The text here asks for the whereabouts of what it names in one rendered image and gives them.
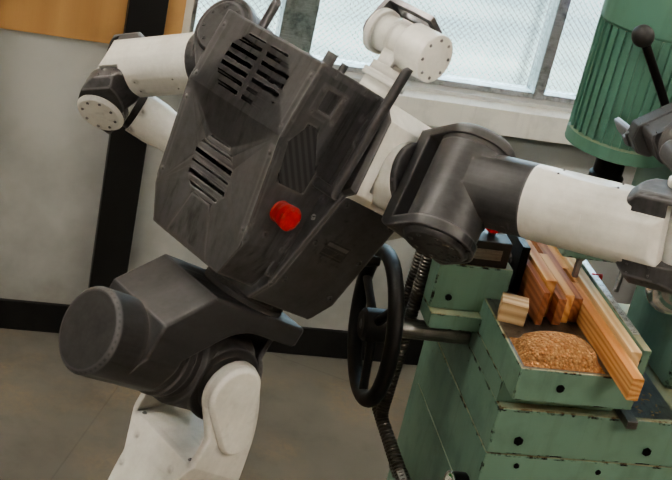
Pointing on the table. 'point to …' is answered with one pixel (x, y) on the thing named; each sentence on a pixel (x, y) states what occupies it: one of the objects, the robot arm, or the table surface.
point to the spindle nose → (607, 170)
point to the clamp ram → (518, 260)
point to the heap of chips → (556, 351)
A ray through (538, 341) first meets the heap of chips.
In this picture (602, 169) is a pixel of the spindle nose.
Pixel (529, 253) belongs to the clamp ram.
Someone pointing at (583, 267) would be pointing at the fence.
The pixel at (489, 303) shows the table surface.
